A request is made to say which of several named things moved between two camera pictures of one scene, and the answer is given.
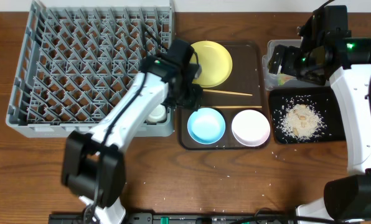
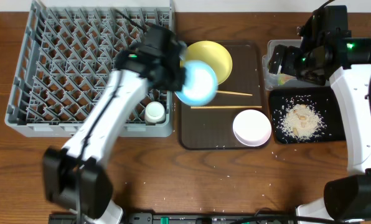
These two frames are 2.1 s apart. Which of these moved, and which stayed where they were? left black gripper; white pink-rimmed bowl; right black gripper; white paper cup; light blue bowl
Moved: light blue bowl; left black gripper
Stayed: right black gripper; white pink-rimmed bowl; white paper cup
